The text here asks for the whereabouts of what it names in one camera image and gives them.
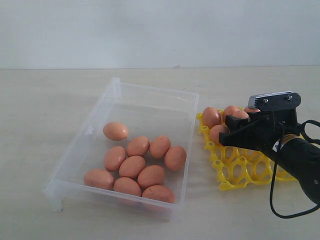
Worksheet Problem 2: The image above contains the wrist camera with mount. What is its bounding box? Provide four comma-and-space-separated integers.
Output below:
247, 91, 301, 112

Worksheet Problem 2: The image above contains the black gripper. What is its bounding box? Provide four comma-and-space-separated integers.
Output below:
218, 108, 300, 155

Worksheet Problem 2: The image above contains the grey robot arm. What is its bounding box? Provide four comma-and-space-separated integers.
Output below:
219, 109, 320, 205

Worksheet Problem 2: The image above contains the clear plastic bin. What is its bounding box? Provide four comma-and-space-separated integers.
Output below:
44, 77, 199, 219

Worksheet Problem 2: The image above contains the yellow plastic egg tray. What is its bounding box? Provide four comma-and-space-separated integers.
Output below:
196, 109, 309, 191

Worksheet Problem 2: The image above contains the black cable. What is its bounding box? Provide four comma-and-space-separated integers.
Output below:
269, 119, 320, 220

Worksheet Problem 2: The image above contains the brown egg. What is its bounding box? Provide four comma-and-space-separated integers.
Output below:
244, 106, 260, 113
103, 121, 129, 141
126, 136, 150, 157
202, 106, 222, 129
83, 168, 115, 190
113, 177, 142, 197
103, 146, 127, 172
209, 124, 230, 146
222, 105, 240, 122
137, 165, 166, 189
119, 155, 146, 179
164, 145, 187, 172
141, 185, 175, 204
149, 135, 171, 159
231, 110, 250, 121

